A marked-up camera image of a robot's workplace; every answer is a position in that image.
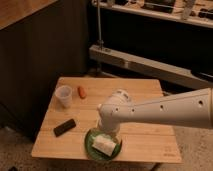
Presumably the wooden folding table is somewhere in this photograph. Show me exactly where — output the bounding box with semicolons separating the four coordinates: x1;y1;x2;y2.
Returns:
31;77;181;163

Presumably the small orange carrot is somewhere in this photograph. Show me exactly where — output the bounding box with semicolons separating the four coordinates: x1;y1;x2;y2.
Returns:
78;86;86;99

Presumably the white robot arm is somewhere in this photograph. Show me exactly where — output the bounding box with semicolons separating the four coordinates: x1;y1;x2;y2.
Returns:
98;88;213;134

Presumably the green round plate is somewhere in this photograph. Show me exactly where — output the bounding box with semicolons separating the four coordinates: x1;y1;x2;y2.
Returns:
84;128;122;163

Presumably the metal pole stand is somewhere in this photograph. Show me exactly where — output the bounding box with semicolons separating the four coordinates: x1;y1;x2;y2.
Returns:
97;0;104;50

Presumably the upper cluttered shelf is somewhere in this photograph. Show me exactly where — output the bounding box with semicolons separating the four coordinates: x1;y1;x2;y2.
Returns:
91;0;213;29

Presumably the black rectangular bar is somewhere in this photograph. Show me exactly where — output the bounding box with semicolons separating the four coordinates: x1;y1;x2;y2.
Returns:
53;119;76;137

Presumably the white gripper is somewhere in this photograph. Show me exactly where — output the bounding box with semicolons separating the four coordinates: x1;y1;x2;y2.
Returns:
98;116;120;135

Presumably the dark wooden cabinet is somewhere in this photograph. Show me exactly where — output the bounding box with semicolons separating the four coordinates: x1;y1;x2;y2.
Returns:
0;0;88;140

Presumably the clear plastic cup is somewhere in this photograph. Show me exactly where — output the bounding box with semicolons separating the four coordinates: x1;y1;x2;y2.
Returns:
55;85;72;108

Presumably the grey shelf beam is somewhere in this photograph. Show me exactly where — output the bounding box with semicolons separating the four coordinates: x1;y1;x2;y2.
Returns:
89;45;213;89

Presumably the white sponge block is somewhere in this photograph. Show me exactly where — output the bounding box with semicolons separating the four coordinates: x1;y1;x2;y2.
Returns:
92;134;116;156

